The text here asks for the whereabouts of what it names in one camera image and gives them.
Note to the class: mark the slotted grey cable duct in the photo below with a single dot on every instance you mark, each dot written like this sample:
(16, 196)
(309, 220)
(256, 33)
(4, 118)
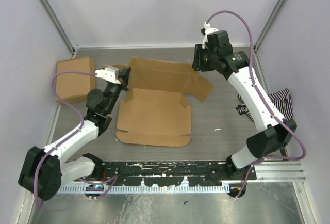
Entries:
(184, 188)

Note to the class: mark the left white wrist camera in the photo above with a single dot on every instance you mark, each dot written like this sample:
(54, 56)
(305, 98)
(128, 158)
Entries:
(109, 74)

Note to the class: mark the brown cardboard box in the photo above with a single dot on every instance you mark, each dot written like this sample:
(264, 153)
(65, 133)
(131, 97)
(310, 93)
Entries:
(155, 111)
(72, 87)

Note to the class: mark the aluminium front rail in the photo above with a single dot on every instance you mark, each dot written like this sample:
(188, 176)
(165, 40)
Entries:
(266, 171)

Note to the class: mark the purple striped cloth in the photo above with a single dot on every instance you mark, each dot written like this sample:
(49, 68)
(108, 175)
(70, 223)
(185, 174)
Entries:
(281, 100)

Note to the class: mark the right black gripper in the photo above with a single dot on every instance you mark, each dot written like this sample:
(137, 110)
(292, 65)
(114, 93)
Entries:
(198, 64)

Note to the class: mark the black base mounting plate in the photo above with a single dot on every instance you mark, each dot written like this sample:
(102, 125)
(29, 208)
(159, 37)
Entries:
(169, 173)

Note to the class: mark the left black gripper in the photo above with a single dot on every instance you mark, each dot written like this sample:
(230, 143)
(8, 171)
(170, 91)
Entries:
(124, 77)

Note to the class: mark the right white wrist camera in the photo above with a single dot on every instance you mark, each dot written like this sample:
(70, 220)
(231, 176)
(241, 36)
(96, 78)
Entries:
(206, 30)

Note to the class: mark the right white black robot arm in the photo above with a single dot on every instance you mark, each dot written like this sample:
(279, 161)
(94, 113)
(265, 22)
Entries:
(271, 125)

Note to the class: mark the folded brown cardboard box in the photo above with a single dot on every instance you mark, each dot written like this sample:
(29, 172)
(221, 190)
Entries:
(72, 87)

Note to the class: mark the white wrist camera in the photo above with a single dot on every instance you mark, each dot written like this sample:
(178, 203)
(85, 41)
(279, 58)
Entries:
(206, 30)
(109, 74)

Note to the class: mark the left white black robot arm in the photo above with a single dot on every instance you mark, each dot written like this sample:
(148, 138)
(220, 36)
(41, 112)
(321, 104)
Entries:
(46, 169)

